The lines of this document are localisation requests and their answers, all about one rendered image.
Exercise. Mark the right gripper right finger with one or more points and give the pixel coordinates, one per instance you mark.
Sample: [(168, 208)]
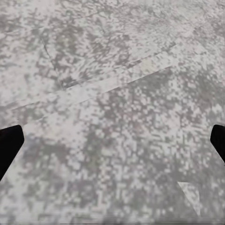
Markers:
[(217, 139)]

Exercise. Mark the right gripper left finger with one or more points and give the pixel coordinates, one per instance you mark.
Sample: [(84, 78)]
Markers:
[(11, 140)]

